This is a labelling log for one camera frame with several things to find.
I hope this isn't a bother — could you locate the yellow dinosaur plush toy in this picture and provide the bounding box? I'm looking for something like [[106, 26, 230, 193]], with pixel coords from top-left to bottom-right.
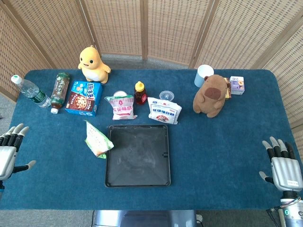
[[78, 45, 111, 85]]

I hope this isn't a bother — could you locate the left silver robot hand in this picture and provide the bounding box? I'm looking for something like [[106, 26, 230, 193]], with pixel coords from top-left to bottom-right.
[[0, 123, 37, 181]]

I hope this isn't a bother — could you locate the green white snack bag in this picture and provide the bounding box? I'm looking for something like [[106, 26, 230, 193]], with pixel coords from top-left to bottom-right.
[[84, 120, 115, 159]]

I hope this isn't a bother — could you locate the blue white sugar bag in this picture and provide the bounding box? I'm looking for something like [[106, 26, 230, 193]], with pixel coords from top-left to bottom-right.
[[147, 96, 183, 125]]

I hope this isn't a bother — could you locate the honey bottle yellow cap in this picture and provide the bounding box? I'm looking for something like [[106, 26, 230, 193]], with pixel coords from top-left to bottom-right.
[[134, 81, 148, 105]]

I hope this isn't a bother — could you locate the pink white seasoning bag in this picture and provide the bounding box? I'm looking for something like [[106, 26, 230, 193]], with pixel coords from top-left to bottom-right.
[[104, 95, 138, 121]]

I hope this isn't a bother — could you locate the woven rattan folding screen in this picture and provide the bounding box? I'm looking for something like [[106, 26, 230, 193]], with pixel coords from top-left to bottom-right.
[[0, 0, 303, 152]]

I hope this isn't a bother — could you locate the blue table cloth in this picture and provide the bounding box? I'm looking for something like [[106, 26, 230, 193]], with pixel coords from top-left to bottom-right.
[[0, 69, 303, 211]]

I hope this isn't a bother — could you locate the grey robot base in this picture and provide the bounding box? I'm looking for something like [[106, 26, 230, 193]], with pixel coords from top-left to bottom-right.
[[91, 210, 198, 227]]

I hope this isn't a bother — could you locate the clear plastic lidded cup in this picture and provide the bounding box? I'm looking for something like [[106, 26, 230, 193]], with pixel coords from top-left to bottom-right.
[[159, 90, 175, 102]]

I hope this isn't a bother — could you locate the black square tray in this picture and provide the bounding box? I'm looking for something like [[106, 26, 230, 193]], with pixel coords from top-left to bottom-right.
[[105, 124, 172, 188]]

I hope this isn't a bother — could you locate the clear water bottle green label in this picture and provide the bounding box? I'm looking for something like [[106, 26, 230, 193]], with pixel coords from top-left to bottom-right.
[[10, 74, 52, 109]]

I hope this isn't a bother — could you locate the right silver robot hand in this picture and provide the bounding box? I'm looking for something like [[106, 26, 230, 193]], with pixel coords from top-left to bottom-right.
[[258, 136, 303, 192]]

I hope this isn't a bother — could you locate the blue cookie box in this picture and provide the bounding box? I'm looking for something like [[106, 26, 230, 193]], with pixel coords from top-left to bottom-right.
[[64, 80, 103, 117]]

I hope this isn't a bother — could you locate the brown tea bottle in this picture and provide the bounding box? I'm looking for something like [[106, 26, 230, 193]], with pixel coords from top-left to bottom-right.
[[50, 72, 71, 114]]

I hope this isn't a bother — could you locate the brown capybara plush toy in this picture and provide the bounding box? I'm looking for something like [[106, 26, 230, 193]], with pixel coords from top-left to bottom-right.
[[192, 74, 232, 118]]

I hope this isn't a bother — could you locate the purple white small carton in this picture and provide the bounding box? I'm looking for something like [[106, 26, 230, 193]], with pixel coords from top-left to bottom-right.
[[229, 76, 245, 96]]

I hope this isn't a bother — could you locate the light blue paper cup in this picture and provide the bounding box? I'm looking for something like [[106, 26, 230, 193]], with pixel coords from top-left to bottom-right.
[[194, 64, 215, 88]]

